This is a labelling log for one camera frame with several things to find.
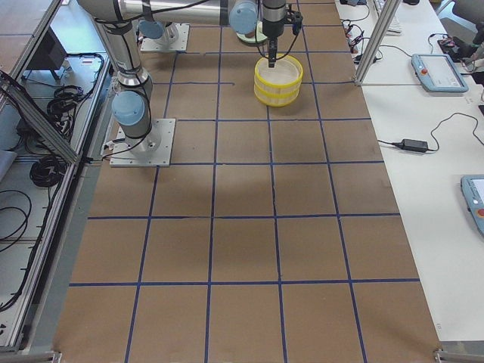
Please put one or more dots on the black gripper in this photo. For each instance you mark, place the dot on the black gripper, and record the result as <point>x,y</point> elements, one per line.
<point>271,29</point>

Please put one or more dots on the yellow steamer layer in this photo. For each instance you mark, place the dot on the yellow steamer layer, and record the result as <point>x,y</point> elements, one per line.
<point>283,78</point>
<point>275,100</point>

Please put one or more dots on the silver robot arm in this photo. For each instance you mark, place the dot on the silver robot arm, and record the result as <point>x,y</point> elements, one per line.
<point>131,106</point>
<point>158,30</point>

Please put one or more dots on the light green plate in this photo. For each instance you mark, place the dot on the light green plate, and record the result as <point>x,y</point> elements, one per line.
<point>257,36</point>

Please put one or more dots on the white keyboard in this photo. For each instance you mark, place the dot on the white keyboard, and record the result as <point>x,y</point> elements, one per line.
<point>386,13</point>

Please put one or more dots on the blue teach pendant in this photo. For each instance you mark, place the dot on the blue teach pendant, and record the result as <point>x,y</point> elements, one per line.
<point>438,73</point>
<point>472,190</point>

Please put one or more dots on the black power adapter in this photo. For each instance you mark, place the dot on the black power adapter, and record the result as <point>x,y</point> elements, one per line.
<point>412,145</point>

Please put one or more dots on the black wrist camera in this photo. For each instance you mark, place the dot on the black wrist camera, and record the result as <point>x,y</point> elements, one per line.
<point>295,19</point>

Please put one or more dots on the aluminium frame post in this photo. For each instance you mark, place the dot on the aluminium frame post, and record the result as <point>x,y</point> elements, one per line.
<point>370,52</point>

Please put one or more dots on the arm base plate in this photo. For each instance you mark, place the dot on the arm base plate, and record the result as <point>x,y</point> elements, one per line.
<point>161,46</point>
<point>154,150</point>

